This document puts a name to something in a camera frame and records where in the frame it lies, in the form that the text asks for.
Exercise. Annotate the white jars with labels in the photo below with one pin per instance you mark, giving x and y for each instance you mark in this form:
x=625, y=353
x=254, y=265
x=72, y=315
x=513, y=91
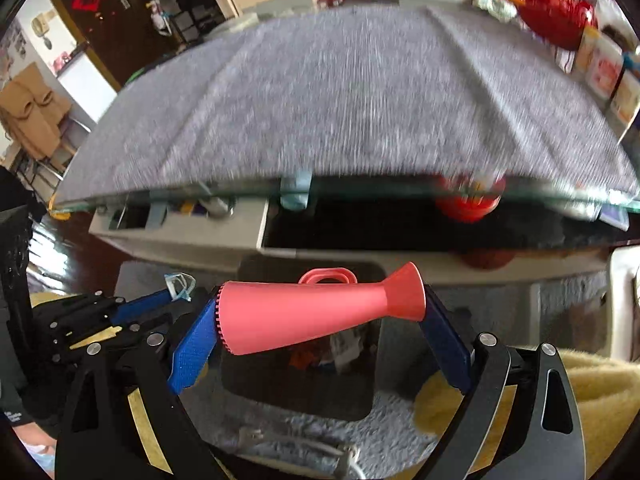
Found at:
x=600, y=62

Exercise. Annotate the basketball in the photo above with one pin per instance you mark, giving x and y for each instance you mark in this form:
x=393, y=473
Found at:
x=487, y=258

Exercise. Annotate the brown coat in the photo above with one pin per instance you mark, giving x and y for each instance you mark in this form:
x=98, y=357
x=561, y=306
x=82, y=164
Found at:
x=30, y=115

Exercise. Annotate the grey table mat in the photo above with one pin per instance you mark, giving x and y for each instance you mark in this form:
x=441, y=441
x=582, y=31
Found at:
x=350, y=110

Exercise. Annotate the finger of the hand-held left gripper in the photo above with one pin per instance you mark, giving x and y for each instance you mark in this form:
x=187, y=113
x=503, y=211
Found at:
x=142, y=306
x=150, y=322

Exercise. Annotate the crumpled grey paper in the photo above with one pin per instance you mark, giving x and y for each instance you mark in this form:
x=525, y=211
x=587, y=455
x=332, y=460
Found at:
x=350, y=350

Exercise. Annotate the person's left leg yellow fleece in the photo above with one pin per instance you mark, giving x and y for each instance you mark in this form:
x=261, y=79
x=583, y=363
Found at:
x=137, y=425

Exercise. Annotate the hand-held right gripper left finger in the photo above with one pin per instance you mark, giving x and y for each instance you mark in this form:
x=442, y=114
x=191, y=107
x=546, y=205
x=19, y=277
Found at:
x=192, y=350

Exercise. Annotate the grey trash bin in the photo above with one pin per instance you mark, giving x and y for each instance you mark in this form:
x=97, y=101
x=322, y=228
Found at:
x=300, y=390

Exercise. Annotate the clear plastic wrapper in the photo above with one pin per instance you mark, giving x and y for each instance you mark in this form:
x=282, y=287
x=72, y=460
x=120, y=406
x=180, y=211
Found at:
x=175, y=290

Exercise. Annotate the pink plastic horn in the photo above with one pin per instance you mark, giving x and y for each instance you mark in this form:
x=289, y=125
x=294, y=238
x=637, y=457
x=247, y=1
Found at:
x=300, y=315

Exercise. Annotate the red mesh bag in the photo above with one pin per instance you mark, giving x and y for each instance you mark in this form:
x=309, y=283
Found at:
x=555, y=10

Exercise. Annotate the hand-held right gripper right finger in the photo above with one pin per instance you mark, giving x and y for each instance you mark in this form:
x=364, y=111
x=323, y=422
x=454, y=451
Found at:
x=445, y=350

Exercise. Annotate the red basket on lower shelf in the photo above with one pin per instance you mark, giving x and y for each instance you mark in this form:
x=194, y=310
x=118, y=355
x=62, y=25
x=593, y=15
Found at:
x=465, y=207

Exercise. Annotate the cream coffee table base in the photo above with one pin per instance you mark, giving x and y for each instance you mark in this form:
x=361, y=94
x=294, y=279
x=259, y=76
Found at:
x=200, y=245

